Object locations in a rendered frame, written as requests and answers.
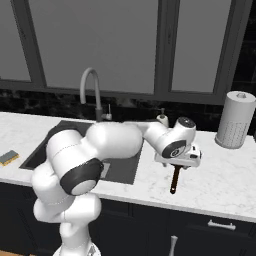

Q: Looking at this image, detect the grey curved tap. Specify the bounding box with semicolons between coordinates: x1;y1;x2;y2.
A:
79;67;113;123

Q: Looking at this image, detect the dark drawer front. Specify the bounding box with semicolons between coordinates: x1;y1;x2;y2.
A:
182;214;256;256

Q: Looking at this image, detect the grey framed window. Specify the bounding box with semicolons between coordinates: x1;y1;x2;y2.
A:
0;0;255;106

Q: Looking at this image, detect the white cupboard door handle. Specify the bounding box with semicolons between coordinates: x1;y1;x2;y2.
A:
168;235;179;256

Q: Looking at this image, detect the yellow and grey sponge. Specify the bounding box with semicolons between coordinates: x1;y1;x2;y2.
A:
0;149;20;167

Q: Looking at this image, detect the white paper towel roll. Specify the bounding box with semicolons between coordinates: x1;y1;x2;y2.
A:
214;90;256;150

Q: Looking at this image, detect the white soap dispenser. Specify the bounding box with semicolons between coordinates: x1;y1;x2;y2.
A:
156;107;170;130

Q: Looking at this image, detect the dark base cupboard run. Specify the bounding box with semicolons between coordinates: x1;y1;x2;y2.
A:
0;181;256;256

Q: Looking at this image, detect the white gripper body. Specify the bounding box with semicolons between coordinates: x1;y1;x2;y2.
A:
153;151;202;169

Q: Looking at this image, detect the white drawer handle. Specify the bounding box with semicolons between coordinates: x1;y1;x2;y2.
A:
206;218;237;232

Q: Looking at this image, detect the dark sink basin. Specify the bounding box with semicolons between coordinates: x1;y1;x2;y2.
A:
19;119;145;186

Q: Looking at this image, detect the dark pan with brown handle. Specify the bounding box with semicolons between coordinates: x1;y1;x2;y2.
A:
169;165;183;195

